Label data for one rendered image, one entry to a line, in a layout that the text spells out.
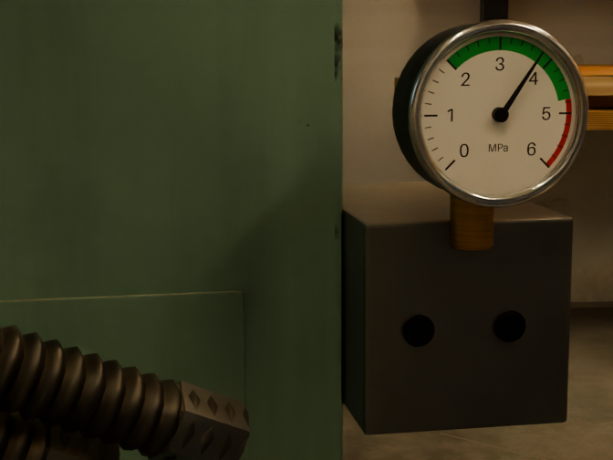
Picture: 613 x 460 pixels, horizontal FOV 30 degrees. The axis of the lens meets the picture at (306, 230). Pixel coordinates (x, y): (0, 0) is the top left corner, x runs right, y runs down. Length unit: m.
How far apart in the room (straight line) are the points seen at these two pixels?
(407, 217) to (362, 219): 0.02
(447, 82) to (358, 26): 2.54
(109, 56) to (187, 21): 0.03
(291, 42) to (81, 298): 0.12
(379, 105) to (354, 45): 0.17
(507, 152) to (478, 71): 0.03
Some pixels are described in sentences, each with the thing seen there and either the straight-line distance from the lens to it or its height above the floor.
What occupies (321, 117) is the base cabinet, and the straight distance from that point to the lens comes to 0.44.
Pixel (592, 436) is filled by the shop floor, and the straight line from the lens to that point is 2.11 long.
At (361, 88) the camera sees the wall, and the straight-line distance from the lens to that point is 2.93.
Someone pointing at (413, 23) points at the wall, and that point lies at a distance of 2.94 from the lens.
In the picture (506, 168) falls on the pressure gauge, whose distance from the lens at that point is 0.39.
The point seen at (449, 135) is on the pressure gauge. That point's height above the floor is 0.65.
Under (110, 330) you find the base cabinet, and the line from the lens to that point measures 0.44.
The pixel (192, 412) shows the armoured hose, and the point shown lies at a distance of 0.35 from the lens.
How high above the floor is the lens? 0.68
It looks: 9 degrees down
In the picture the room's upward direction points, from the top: straight up
